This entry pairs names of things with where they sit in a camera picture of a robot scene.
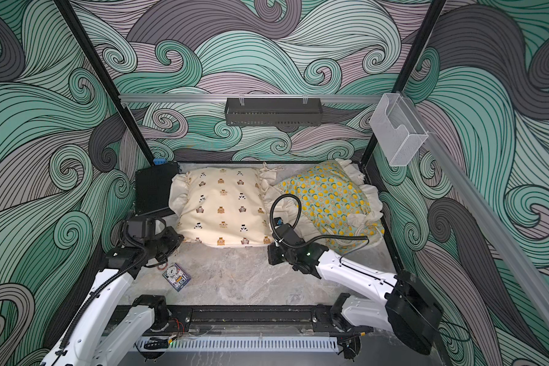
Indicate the lemon print pillow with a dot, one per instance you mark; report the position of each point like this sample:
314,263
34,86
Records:
334,200

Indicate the small blue card box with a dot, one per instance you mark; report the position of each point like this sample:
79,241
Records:
176,277

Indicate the horizontal aluminium rail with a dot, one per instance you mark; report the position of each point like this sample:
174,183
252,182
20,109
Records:
222,98

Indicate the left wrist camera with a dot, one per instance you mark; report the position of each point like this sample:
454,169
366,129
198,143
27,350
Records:
141,227

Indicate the right side aluminium rail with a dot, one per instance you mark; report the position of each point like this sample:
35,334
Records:
498,168

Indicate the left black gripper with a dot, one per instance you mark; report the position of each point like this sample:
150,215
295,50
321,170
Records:
174,239

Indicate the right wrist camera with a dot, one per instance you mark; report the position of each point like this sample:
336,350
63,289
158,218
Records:
285,234

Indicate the clear acrylic wall holder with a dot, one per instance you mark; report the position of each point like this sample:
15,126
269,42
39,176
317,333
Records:
398,127

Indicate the black perforated wall tray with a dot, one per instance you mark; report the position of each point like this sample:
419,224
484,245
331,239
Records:
273,112

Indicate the black electronics box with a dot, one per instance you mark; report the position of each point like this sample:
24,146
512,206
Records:
152,187

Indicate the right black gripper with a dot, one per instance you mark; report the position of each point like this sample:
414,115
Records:
272,249

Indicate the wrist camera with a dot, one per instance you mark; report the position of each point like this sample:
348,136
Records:
141,227
285,234

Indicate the white slotted cable duct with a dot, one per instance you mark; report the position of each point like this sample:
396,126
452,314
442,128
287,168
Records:
244,344

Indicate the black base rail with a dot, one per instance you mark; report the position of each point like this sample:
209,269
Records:
303,318

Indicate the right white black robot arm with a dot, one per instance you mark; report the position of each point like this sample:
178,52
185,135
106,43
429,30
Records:
398,303

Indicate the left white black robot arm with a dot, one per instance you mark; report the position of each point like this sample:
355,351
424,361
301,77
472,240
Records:
82,343

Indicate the cream bear print pillow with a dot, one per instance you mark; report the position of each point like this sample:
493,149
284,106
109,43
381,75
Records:
223,207

